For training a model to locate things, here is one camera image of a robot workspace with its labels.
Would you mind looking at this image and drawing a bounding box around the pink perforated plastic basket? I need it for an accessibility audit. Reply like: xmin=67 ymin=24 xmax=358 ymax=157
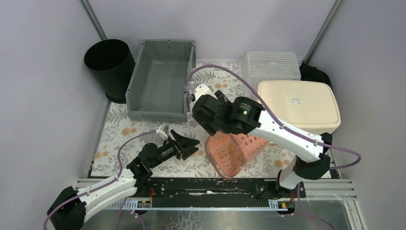
xmin=204 ymin=131 xmax=270 ymax=180

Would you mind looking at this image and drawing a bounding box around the grey plastic storage bin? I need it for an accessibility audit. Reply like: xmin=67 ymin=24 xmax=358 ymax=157
xmin=125 ymin=39 xmax=196 ymax=122

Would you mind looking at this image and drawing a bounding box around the white perforated plastic basket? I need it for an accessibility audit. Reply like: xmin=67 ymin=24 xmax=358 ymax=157
xmin=239 ymin=51 xmax=301 ymax=88

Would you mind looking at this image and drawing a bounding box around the cream plastic laundry basket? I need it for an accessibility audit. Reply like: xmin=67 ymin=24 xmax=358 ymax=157
xmin=257 ymin=80 xmax=341 ymax=134

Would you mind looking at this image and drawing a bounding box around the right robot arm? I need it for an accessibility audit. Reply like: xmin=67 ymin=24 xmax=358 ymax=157
xmin=192 ymin=85 xmax=332 ymax=197

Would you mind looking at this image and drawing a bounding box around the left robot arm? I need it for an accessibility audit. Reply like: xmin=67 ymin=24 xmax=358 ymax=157
xmin=43 ymin=130 xmax=200 ymax=230

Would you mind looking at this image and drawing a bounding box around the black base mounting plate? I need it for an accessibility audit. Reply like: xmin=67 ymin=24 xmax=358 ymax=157
xmin=133 ymin=177 xmax=306 ymax=208

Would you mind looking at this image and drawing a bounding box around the floral patterned table mat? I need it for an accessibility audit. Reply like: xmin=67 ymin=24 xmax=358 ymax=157
xmin=89 ymin=62 xmax=332 ymax=179

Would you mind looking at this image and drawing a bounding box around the black crumpled cloth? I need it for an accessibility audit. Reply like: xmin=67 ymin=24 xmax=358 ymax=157
xmin=299 ymin=63 xmax=332 ymax=88

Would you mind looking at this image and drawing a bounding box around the black cylindrical bin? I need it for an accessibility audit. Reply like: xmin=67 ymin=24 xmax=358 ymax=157
xmin=84 ymin=39 xmax=135 ymax=104

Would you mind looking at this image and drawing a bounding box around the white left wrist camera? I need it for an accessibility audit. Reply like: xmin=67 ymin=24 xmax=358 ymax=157
xmin=156 ymin=124 xmax=169 ymax=140

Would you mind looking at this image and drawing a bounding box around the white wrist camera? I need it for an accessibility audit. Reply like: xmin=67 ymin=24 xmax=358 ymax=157
xmin=188 ymin=84 xmax=217 ymax=102
xmin=156 ymin=124 xmax=169 ymax=140

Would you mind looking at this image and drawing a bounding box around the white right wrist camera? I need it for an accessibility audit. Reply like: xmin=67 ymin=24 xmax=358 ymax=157
xmin=188 ymin=84 xmax=217 ymax=102

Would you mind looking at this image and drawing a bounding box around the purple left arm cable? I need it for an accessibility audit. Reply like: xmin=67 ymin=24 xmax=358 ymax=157
xmin=43 ymin=130 xmax=159 ymax=230

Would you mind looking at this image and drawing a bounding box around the aluminium frame rail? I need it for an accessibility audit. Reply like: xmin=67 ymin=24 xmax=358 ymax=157
xmin=73 ymin=176 xmax=358 ymax=212

